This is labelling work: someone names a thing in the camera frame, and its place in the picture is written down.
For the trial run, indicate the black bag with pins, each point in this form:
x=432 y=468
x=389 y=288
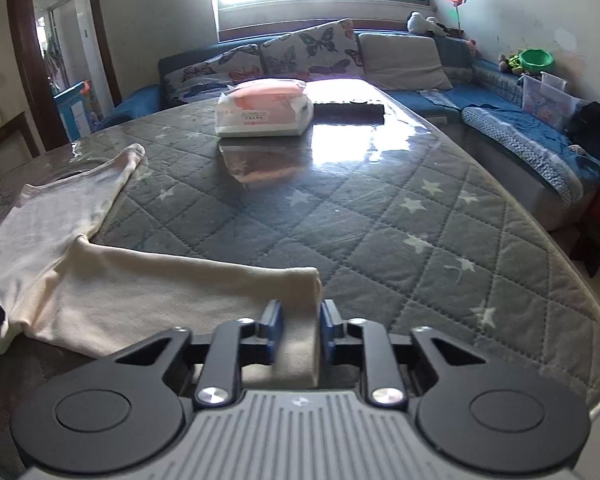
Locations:
x=595 y=130

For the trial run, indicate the blue corner sofa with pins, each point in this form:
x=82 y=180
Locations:
x=480 y=95

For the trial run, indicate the large butterfly print cushion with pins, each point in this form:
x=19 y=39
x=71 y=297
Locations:
x=315 y=47

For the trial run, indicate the blue toy stand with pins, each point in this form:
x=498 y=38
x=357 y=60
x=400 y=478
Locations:
x=72 y=110

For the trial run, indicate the blue patterned sofa blanket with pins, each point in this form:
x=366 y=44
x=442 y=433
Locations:
x=525 y=132

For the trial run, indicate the clear plastic storage box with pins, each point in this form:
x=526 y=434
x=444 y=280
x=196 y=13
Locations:
x=550 y=100

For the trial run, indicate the green plastic bowl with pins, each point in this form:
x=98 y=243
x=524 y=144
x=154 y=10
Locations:
x=536 y=60

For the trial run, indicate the pink white tissue pack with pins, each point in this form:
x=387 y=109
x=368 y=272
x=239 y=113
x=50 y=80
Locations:
x=262 y=110

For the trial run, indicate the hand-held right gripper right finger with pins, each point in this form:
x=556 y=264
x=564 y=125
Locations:
x=328 y=332

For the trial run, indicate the plain grey cushion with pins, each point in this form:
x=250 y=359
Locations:
x=402 y=60

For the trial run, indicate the green plush toy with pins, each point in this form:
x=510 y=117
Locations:
x=511 y=63

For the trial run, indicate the white plush toy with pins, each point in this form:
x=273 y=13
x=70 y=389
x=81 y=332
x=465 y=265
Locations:
x=420 y=22

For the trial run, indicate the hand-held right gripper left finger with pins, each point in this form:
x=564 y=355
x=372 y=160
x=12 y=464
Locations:
x=271 y=332

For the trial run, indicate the cream long-sleeved top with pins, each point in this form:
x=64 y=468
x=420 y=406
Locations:
x=130 y=290

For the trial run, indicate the small butterfly print cushion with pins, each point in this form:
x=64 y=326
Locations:
x=215 y=67

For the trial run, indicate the black remote control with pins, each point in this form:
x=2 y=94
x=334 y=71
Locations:
x=347 y=108

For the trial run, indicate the brown wooden chair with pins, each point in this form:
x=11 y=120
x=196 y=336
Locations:
x=10 y=132

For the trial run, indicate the brown wooden door frame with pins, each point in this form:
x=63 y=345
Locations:
x=22 y=60

